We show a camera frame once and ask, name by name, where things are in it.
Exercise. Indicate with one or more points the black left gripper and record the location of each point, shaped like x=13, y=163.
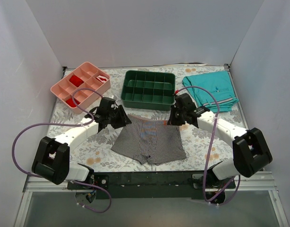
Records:
x=115, y=117

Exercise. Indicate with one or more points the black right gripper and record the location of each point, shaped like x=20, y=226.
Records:
x=178, y=116

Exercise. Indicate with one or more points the grey striped underwear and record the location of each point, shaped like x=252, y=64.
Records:
x=149, y=141

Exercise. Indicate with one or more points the teal shorts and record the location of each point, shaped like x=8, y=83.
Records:
x=212, y=90

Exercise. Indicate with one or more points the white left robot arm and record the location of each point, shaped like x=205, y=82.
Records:
x=52, y=159

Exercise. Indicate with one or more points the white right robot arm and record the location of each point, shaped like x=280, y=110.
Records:
x=250, y=150

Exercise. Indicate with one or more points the green divided storage box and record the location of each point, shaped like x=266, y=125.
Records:
x=148, y=90

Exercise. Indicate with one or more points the red white rolled cloth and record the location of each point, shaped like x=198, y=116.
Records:
x=102, y=79

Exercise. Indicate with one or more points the red rolled cloth lower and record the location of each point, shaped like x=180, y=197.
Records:
x=72, y=102

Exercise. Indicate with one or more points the pink divided storage box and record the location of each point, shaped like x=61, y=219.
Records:
x=85, y=84

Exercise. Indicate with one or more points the red rolled cloth upper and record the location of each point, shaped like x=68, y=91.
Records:
x=75, y=80

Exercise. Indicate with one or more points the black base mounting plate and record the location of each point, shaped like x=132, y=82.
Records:
x=176, y=184

